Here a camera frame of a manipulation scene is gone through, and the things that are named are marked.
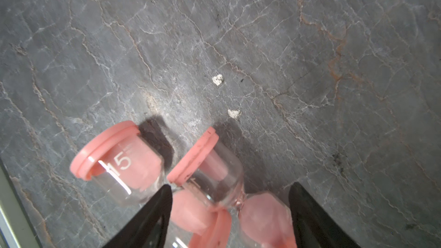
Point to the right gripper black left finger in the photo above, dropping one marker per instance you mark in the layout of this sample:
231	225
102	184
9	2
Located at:
148	228

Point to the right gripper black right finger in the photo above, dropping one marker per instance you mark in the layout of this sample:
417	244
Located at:
313	227

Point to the pink hourglass number 15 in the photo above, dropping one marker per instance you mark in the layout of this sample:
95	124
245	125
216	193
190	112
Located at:
131	171

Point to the pink hourglass pair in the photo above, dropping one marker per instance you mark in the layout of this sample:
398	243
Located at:
210	180

